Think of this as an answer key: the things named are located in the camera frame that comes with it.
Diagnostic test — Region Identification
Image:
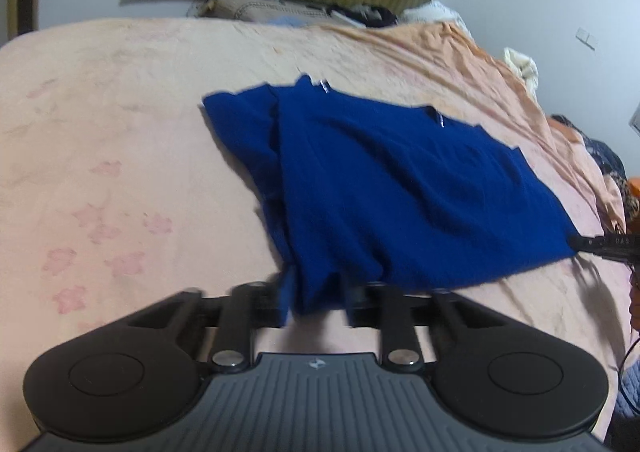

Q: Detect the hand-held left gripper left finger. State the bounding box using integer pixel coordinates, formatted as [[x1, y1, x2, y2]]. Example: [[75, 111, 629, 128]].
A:
[[117, 272, 297, 375]]

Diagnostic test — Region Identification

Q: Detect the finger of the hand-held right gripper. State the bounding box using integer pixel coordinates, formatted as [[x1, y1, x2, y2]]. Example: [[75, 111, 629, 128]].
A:
[[570, 231, 640, 262]]

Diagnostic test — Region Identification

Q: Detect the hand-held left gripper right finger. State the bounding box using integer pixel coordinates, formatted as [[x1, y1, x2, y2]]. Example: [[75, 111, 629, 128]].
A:
[[342, 282, 517, 375]]

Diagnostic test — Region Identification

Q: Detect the blue beaded sweater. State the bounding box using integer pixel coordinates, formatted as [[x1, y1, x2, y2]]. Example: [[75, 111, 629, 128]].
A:
[[201, 74, 581, 316]]

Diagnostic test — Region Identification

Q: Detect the dark clothes pile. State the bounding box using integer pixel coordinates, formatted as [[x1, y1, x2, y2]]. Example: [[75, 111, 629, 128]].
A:
[[325, 5, 399, 28]]

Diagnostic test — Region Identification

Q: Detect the dark patterned cloth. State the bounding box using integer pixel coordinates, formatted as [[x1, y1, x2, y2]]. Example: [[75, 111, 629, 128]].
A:
[[550, 115, 640, 233]]

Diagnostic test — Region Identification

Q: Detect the orange blanket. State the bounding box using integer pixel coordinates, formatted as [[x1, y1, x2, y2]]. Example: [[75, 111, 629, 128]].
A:
[[300, 20, 629, 234]]

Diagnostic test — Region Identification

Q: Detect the brown patterned pillow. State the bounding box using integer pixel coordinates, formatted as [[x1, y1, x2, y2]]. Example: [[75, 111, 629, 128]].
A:
[[187, 0, 351, 26]]

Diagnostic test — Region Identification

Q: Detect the white duvet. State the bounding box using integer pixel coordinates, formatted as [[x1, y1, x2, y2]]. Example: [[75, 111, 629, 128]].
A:
[[400, 0, 471, 33]]

